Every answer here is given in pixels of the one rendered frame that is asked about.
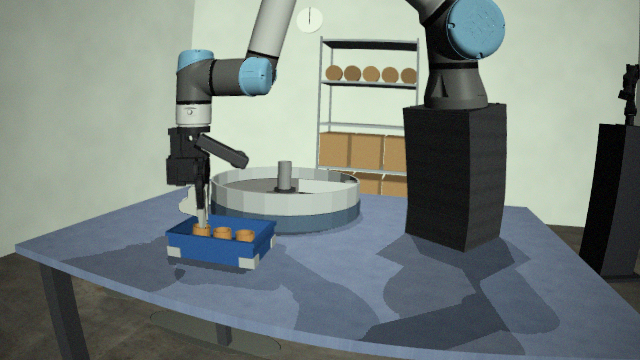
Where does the bronze bushing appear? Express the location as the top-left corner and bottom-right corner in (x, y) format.
(235, 230), (255, 242)
(192, 223), (211, 236)
(213, 227), (232, 240)

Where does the blue crate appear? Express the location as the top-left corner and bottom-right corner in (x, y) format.
(165, 214), (276, 269)

